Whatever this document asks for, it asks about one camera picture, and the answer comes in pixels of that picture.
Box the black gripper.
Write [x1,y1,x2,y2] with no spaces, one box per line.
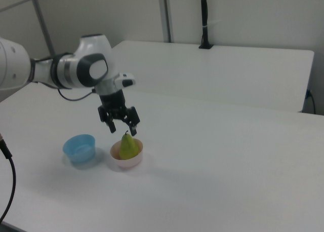
[97,89,141,137]

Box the green pear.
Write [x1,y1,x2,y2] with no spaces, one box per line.
[119,130,140,160]

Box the pink plastic bowl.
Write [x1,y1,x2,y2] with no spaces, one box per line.
[110,138,144,170]

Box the blue plastic bowl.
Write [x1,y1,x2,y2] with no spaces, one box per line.
[62,133,96,164]

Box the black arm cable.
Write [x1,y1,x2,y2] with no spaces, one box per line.
[57,88,96,101]

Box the slanted grey partition post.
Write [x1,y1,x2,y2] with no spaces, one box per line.
[28,0,56,57]

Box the black cable with connector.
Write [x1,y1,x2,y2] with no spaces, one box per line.
[0,132,17,223]

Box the black camera pole with base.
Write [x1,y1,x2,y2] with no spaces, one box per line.
[198,0,215,50]

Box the black wall cable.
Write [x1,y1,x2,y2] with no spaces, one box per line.
[306,89,316,115]

